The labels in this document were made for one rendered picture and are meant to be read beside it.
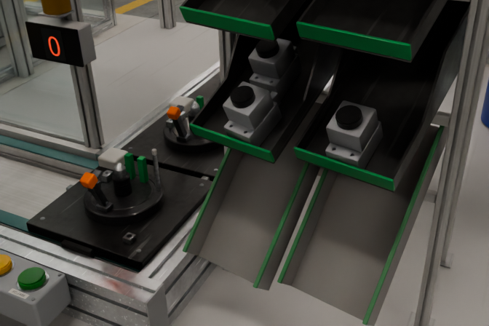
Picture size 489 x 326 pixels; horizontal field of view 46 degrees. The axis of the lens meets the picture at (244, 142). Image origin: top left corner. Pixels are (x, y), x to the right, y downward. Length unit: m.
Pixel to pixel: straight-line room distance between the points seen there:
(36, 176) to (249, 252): 0.58
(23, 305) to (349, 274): 0.48
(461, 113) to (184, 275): 0.49
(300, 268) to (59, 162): 0.63
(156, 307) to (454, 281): 0.51
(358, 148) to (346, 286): 0.22
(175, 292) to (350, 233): 0.30
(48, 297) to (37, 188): 0.36
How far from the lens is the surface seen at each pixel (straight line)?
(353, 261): 0.81
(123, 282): 0.92
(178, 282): 0.95
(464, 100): 0.75
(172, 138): 1.19
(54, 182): 1.25
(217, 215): 0.89
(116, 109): 1.63
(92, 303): 0.96
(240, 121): 0.72
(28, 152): 1.32
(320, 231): 0.84
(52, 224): 1.04
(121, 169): 1.01
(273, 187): 0.86
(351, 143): 0.67
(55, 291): 0.95
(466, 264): 1.12
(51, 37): 1.12
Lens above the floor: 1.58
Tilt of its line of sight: 30 degrees down
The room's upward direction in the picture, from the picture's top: 2 degrees counter-clockwise
